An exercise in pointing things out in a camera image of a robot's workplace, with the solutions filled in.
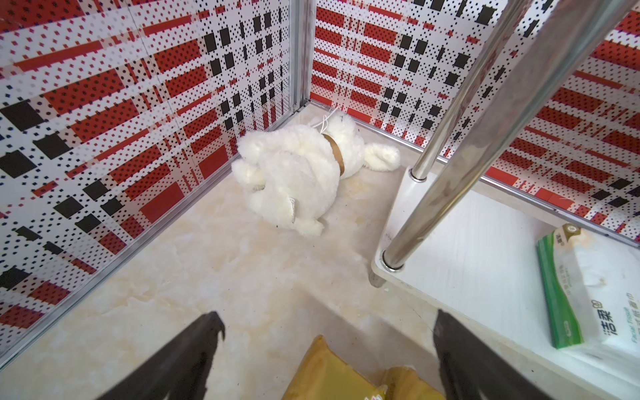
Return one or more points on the white plush toy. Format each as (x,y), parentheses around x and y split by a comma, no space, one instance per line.
(292,174)

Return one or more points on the gold tissue pack left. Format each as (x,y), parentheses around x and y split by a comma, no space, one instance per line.
(323,375)

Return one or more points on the white tissue pack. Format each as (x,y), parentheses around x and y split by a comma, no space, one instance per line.
(591,288)

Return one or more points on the white two-tier shelf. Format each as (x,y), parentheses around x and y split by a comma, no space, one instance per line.
(466,244)

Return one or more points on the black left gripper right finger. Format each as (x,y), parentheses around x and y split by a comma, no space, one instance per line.
(469,369)

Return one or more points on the gold tissue pack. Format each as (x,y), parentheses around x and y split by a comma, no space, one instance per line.
(403,383)
(323,375)

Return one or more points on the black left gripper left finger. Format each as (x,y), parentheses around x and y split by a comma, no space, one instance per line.
(180,369)

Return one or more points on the gold tissue pack middle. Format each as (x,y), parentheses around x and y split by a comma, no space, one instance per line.
(403,383)

